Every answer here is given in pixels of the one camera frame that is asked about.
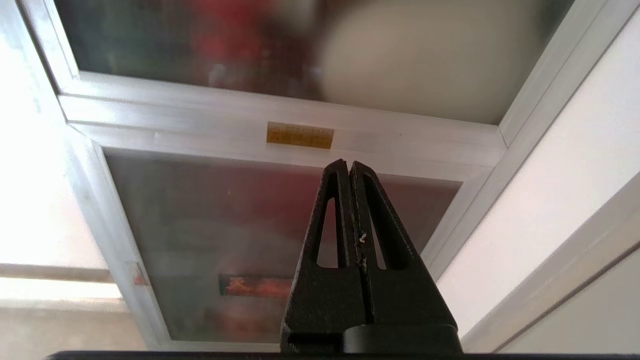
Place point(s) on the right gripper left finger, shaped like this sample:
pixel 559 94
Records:
pixel 324 300

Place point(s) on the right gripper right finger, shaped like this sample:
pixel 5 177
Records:
pixel 405 300

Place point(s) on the frosted glass cabinet door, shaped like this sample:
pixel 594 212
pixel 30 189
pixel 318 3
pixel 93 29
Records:
pixel 200 240
pixel 280 45

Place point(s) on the gold label plate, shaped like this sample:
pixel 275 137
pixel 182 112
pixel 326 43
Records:
pixel 300 135

